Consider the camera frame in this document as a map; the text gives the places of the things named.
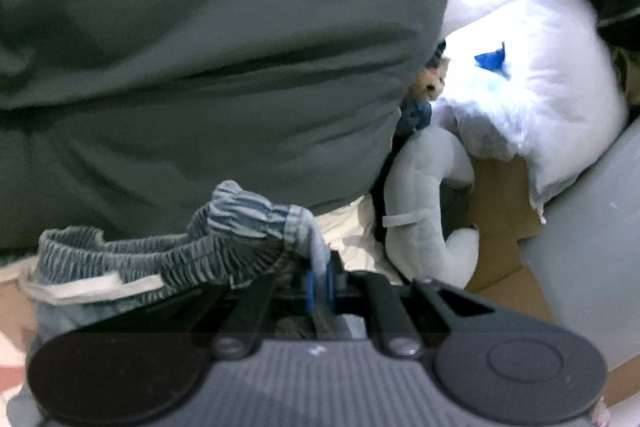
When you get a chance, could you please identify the light blue denim shorts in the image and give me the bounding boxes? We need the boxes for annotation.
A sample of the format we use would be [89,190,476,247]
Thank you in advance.
[19,178,332,343]

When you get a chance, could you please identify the grey plush toy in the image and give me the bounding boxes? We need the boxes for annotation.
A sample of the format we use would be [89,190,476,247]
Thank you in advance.
[382,127,480,288]

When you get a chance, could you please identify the white patterned bed sheet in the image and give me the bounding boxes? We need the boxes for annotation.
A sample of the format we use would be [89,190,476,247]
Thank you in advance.
[0,195,402,427]

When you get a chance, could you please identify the brown cardboard box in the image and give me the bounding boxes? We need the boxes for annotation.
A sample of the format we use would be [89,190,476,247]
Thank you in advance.
[466,157,554,323]

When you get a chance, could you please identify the white fluffy plush toy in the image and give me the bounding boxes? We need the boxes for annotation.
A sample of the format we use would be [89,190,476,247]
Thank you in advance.
[438,0,628,210]

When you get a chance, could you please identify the dark grey garment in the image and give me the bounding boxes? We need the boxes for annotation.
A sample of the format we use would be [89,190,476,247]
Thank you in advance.
[1,0,448,249]

